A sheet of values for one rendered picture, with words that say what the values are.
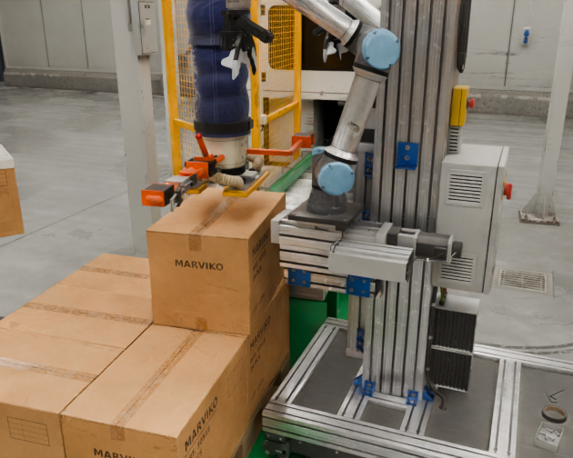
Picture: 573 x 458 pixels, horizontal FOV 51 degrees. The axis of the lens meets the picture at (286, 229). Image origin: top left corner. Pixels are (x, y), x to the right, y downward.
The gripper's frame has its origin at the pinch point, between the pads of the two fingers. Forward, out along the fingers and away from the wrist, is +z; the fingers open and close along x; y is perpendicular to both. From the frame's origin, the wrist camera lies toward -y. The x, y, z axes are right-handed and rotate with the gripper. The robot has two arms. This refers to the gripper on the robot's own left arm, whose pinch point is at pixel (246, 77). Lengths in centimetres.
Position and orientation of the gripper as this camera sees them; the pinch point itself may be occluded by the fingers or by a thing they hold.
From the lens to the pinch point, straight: 194.3
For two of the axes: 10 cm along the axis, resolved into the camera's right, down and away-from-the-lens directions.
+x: -3.7, 3.2, -8.7
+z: 0.0, 9.4, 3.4
